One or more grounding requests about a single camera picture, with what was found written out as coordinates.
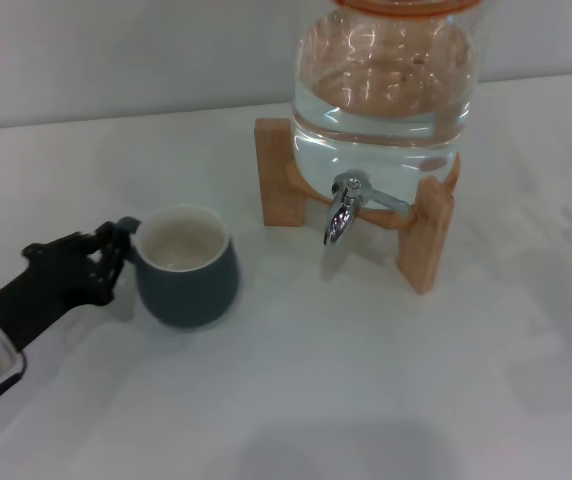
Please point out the orange dispenser lid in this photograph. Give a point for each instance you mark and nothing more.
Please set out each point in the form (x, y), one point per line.
(406, 6)

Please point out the wooden dispenser stand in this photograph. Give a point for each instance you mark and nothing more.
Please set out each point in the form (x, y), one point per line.
(428, 240)

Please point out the dark grey ceramic cup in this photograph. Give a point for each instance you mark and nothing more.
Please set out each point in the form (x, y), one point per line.
(191, 295)

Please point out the chrome faucet tap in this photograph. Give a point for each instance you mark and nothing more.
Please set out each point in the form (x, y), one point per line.
(340, 215)

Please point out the glass water dispenser jar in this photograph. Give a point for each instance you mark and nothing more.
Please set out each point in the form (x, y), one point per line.
(381, 120)

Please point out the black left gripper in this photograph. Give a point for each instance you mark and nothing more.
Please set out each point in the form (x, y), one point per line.
(41, 295)

